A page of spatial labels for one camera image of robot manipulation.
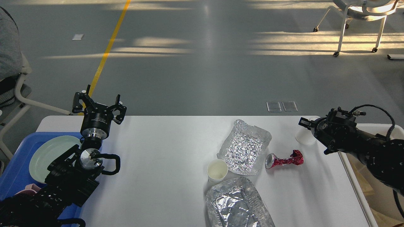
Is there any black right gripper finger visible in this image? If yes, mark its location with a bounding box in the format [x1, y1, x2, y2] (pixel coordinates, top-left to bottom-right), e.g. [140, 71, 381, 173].
[298, 117, 316, 130]

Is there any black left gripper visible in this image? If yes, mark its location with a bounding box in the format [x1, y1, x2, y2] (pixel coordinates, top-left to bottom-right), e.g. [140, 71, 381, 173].
[72, 85, 127, 140]

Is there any translucent plastic cup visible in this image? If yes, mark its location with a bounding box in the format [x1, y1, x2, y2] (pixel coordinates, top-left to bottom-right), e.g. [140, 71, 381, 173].
[295, 126, 317, 145]

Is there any crushed red soda can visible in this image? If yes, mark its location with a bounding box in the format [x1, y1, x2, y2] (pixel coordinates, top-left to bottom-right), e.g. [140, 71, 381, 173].
[264, 149, 304, 169]

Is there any light green plate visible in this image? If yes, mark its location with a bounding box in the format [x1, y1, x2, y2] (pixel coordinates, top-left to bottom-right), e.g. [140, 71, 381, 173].
[29, 135, 80, 183]

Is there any brown paper bag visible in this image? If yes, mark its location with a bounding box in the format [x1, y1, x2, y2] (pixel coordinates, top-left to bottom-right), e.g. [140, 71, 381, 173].
[347, 154, 403, 227]

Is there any pink mug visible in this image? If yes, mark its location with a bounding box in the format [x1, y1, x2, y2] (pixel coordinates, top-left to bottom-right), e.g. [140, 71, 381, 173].
[15, 183, 41, 196]

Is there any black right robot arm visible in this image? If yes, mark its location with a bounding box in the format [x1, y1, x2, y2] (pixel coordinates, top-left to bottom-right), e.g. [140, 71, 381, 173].
[298, 105, 404, 215]

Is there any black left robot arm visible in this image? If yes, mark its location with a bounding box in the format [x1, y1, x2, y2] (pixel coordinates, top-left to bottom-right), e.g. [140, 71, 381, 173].
[1, 85, 127, 227]

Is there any clear floor plate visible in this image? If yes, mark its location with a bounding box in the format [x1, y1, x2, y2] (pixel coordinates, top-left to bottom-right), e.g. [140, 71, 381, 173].
[282, 101, 298, 112]
[266, 102, 282, 113]

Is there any crumpled foil upper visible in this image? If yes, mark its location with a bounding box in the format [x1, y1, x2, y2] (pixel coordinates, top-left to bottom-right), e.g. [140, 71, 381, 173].
[217, 119, 272, 176]

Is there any white floor marker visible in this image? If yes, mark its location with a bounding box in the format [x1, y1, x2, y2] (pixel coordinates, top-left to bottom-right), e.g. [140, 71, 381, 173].
[72, 34, 84, 41]

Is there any white chair left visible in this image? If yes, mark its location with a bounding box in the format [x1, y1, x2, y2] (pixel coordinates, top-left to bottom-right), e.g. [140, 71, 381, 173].
[0, 53, 71, 160]

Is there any person in grey sweater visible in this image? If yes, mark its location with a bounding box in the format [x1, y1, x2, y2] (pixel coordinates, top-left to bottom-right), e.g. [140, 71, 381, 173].
[0, 7, 22, 108]

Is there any blue plastic tray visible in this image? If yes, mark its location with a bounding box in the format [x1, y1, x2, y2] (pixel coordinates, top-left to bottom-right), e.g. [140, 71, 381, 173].
[0, 132, 95, 227]

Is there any white paper cup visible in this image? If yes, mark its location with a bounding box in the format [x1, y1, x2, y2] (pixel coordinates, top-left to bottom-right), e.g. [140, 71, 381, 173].
[206, 159, 228, 183]

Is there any foil container lower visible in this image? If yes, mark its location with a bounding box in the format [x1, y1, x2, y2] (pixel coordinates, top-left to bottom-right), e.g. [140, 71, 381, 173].
[206, 177, 275, 227]

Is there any white plastic bin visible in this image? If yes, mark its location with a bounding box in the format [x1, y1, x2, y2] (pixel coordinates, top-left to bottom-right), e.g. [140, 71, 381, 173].
[339, 123, 404, 227]

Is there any white office chair right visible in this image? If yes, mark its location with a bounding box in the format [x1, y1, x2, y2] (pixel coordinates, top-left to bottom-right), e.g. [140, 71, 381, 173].
[313, 0, 399, 57]

